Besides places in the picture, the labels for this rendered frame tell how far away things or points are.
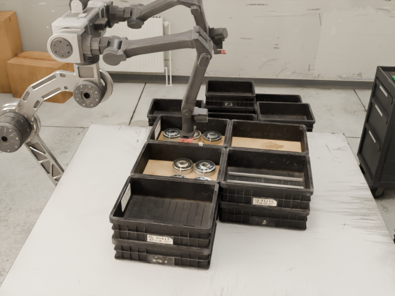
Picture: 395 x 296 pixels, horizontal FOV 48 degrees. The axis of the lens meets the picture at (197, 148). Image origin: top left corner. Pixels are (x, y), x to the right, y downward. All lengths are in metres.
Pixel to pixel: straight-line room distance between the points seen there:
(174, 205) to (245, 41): 3.34
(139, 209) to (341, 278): 0.87
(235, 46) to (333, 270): 3.53
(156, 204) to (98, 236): 0.29
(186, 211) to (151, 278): 0.32
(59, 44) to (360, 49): 3.91
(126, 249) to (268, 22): 3.61
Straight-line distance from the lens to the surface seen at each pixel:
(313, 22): 5.07
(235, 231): 2.02
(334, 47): 5.21
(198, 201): 1.97
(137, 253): 1.84
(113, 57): 1.88
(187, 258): 1.81
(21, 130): 2.49
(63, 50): 1.93
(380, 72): 3.45
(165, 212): 1.91
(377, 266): 2.01
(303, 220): 2.04
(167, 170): 2.16
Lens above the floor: 2.05
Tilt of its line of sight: 31 degrees down
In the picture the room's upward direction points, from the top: 1 degrees clockwise
